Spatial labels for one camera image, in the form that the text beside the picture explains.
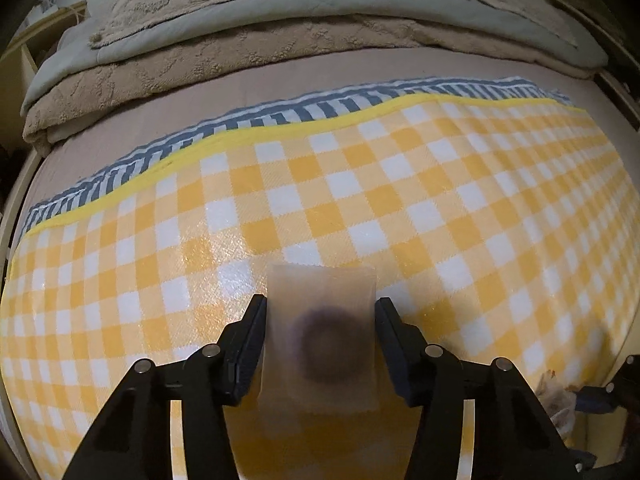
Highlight clear packet dark purple pastry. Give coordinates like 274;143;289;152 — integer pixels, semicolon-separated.
258;263;378;415

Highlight beige grey folded blankets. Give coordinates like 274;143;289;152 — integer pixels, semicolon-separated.
21;0;608;153

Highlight wooden bedside shelf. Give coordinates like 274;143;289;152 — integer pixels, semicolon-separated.
1;0;87;114

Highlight right side wooden shelf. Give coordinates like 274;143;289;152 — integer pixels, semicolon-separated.
547;0;639;131

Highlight small dark candy packet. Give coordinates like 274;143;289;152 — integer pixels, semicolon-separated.
535;370;577;440

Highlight yellow white checkered cloth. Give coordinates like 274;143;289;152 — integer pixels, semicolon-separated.
1;94;639;479

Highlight blue striped sheet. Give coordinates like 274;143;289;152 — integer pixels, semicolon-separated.
20;77;572;235

